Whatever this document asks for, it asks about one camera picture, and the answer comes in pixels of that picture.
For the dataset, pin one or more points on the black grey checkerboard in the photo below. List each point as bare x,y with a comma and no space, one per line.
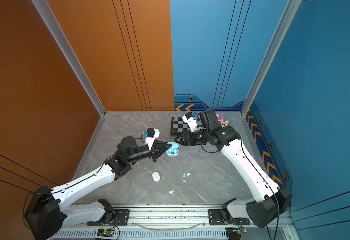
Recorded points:
178,126

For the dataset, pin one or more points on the aluminium corner post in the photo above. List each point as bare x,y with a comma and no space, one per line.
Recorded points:
59,36
278,36

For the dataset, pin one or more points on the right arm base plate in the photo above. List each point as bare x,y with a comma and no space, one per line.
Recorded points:
219,217

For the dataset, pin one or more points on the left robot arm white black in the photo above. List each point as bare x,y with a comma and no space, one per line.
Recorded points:
51,210

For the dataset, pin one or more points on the pink plush toy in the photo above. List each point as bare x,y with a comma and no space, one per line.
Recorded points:
223,121

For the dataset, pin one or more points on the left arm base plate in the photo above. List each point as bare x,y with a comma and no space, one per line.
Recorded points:
115,218

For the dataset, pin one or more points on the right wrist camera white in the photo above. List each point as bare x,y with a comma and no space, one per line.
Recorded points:
190,119

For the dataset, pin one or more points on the green circuit board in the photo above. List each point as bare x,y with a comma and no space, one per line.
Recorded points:
239,231
105,233

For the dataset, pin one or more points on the white earbud case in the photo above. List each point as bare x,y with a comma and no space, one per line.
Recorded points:
156,176

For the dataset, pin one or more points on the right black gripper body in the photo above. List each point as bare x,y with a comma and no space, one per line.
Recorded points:
195,138

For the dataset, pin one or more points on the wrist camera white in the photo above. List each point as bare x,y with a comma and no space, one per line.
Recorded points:
150,136
190,119

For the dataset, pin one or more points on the left aluminium corner post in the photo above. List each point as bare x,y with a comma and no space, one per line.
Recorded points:
59,36

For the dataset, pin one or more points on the right green circuit board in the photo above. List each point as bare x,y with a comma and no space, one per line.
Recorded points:
239,231

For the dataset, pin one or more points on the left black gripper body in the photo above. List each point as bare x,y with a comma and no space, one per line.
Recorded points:
154,153

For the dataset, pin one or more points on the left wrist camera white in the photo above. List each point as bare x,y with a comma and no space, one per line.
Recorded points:
150,136

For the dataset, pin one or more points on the right aluminium corner post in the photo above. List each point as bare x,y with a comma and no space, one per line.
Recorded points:
278,36

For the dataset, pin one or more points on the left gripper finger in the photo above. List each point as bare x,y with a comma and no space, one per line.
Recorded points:
162,151
162,145

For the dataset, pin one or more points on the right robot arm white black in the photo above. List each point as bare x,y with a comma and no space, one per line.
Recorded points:
270,199

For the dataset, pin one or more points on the blue earbud case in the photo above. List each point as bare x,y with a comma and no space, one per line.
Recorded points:
173,151

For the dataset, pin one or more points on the left green circuit board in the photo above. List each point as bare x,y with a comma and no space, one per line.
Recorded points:
105,233

